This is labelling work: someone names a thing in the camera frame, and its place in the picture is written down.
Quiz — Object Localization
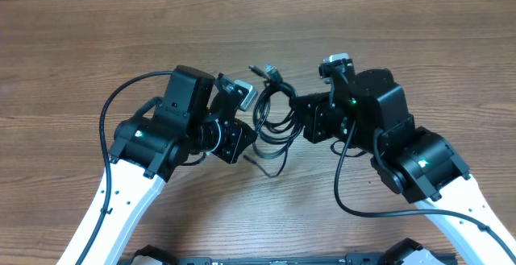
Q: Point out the black cable bundle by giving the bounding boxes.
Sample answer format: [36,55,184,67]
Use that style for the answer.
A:
[243,63,306,179]

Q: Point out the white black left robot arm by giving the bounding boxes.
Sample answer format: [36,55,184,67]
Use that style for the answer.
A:
[58,65,257,264]

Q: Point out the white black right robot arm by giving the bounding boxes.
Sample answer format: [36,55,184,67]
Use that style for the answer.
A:
[289,68,515,264]

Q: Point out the black left camera cable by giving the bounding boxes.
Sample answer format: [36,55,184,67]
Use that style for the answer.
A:
[74,70,174,265]

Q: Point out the black camera cable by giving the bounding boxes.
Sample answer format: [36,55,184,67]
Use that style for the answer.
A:
[74,70,174,265]
[329,119,516,254]

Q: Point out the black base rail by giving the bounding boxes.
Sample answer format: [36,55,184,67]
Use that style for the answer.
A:
[118,238,459,265]

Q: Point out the black right camera cable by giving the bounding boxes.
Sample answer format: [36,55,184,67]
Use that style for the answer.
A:
[329,119,516,254]

